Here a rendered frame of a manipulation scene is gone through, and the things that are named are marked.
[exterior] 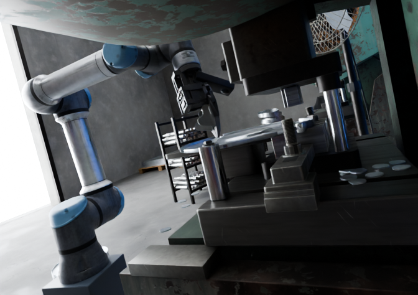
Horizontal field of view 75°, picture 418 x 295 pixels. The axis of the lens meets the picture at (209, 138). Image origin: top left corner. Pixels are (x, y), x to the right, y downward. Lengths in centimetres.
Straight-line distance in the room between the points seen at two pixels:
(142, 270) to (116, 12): 37
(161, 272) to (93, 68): 56
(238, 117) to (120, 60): 698
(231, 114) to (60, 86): 695
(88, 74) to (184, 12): 62
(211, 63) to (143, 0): 773
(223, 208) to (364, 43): 160
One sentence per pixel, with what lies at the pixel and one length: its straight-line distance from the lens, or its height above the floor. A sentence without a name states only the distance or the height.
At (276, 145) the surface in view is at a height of 76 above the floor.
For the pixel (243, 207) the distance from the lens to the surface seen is 40.
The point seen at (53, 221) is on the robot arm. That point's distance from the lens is 99.
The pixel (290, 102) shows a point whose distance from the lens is 55.
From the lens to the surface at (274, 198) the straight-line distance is 35.
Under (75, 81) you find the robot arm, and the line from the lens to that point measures 87.
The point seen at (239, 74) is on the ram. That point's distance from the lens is 53.
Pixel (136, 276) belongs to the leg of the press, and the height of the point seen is 62.
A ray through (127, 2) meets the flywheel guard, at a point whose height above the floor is 92.
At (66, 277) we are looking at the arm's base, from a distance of 102.
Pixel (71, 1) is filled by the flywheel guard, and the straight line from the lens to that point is 21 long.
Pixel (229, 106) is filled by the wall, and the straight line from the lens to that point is 770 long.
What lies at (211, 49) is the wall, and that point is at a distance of 797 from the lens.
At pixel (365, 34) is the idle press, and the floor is 110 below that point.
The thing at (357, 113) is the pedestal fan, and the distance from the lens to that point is 143.
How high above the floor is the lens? 83
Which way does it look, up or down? 4 degrees down
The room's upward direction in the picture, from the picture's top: 13 degrees counter-clockwise
